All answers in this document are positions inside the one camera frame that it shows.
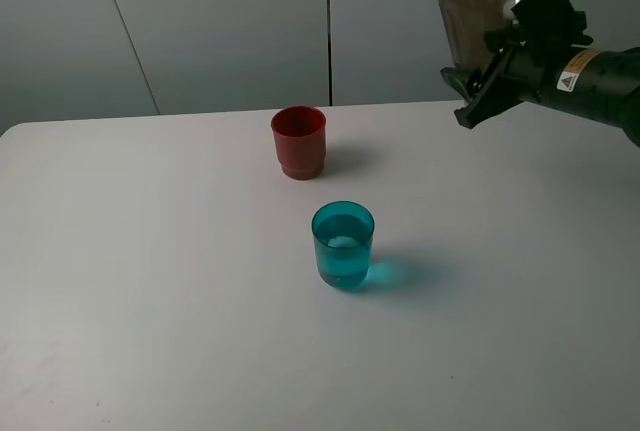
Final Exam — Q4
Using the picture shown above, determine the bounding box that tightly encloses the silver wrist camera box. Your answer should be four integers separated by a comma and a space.
502, 0, 522, 22

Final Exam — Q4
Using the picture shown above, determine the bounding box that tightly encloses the red plastic cup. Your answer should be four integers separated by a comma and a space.
271, 106, 326, 181

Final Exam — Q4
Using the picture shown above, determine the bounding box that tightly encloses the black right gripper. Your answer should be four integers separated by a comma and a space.
440, 0, 593, 129

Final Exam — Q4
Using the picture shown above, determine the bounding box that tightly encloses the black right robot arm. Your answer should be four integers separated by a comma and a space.
441, 0, 639, 143

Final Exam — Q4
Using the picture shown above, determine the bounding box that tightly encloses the smoky translucent water bottle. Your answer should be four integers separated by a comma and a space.
439, 0, 508, 71

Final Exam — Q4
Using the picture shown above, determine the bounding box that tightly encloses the teal translucent plastic cup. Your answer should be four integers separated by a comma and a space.
311, 201, 375, 290

